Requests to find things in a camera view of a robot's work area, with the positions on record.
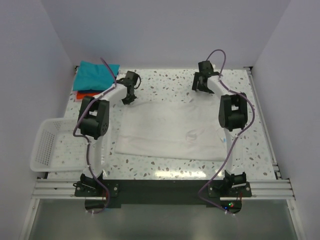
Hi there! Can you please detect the white t-shirt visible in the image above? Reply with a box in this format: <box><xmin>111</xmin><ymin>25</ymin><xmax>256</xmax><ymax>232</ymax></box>
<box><xmin>115</xmin><ymin>101</ymin><xmax>227</xmax><ymax>161</ymax></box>

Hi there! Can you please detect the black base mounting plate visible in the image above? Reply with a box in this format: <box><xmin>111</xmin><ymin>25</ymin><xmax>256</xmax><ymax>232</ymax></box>
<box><xmin>73</xmin><ymin>177</ymin><xmax>253</xmax><ymax>214</ymax></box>

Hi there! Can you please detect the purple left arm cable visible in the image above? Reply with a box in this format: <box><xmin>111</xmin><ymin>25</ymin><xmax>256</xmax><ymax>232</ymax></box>
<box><xmin>72</xmin><ymin>57</ymin><xmax>118</xmax><ymax>215</ymax></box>

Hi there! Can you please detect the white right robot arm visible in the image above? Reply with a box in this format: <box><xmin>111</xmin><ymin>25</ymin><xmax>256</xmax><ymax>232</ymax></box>
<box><xmin>192</xmin><ymin>60</ymin><xmax>248</xmax><ymax>188</ymax></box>

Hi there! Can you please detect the pink folded t-shirt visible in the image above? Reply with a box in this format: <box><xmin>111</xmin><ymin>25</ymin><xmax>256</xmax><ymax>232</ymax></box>
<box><xmin>74</xmin><ymin>91</ymin><xmax>83</xmax><ymax>102</ymax></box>

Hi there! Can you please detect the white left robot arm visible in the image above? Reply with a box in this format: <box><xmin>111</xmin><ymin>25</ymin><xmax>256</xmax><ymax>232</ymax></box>
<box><xmin>73</xmin><ymin>71</ymin><xmax>142</xmax><ymax>185</ymax></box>

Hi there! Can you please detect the orange folded t-shirt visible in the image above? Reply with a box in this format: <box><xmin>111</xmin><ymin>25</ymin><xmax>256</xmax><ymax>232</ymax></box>
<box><xmin>78</xmin><ymin>90</ymin><xmax>102</xmax><ymax>99</ymax></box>

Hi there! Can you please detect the teal folded t-shirt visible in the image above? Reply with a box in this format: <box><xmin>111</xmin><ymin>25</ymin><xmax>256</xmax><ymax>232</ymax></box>
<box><xmin>72</xmin><ymin>61</ymin><xmax>114</xmax><ymax>91</ymax></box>

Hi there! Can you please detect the white plastic basket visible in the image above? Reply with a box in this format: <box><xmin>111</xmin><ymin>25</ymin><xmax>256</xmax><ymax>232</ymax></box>
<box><xmin>30</xmin><ymin>118</ymin><xmax>111</xmax><ymax>174</ymax></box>

